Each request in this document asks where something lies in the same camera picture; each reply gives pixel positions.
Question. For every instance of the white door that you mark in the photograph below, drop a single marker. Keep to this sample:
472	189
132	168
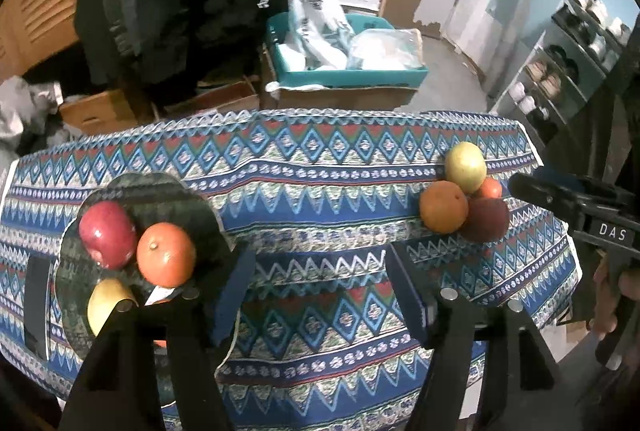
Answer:
507	1

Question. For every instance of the dark glass bowl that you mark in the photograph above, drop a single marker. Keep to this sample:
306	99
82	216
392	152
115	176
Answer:
150	201

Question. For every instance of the orange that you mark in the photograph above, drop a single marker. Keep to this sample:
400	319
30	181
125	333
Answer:
444	206
166	254

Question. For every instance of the white towel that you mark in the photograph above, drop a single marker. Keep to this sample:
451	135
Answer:
25	106

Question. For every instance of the small tangerine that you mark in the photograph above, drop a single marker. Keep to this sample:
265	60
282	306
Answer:
490	188

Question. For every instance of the rows of shoes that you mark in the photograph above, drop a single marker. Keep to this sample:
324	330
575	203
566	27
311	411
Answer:
545	78

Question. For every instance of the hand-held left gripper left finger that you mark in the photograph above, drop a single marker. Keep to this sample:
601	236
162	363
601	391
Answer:
235	296

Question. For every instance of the large yellow apple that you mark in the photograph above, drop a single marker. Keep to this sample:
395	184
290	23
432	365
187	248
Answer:
465	166

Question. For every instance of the black hooded coat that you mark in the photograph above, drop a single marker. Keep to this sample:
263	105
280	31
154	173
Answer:
190	1

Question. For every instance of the large cardboard box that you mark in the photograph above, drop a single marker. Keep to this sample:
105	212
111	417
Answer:
345	98

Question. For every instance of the person's right hand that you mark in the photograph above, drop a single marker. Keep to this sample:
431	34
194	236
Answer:
610	301

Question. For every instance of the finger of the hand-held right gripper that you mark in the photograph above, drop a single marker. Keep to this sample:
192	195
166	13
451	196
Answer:
570	182
545	193

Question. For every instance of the small cardboard box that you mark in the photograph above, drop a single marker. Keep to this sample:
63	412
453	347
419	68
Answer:
225	98

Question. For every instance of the dark red apple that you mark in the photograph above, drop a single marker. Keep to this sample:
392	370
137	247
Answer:
487	221

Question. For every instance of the grey shoe rack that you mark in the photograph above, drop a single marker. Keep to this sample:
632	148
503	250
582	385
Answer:
590	56

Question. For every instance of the wooden drawer box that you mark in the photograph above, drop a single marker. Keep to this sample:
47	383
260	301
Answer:
95	111

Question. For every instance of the teal plastic bin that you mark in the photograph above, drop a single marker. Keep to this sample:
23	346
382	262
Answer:
350	76

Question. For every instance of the blue patterned tablecloth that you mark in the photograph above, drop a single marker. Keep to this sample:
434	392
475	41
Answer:
325	171

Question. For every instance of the black rectangular slab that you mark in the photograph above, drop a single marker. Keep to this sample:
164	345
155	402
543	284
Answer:
37	306

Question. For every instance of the clear plastic bag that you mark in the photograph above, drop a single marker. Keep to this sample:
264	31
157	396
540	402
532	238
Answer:
385	48

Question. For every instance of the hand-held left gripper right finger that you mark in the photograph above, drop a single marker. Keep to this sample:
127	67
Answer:
410	291

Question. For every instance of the bright red apple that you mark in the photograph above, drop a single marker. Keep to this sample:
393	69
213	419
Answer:
107	235

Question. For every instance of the small yellow apple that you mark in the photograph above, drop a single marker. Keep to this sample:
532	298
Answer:
107	301

